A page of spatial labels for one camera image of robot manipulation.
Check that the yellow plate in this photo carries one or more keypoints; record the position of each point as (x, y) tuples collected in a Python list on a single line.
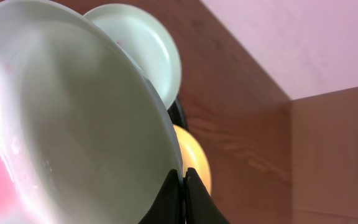
[(193, 156)]

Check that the light blue plate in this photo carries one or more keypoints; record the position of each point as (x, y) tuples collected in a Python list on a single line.
[(146, 41), (84, 137)]

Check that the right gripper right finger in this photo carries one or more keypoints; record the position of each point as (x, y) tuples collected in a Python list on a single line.
[(200, 208)]

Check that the round black tray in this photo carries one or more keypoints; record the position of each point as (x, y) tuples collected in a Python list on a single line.
[(177, 114)]

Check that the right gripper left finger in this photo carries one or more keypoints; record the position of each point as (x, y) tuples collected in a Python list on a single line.
[(167, 207)]

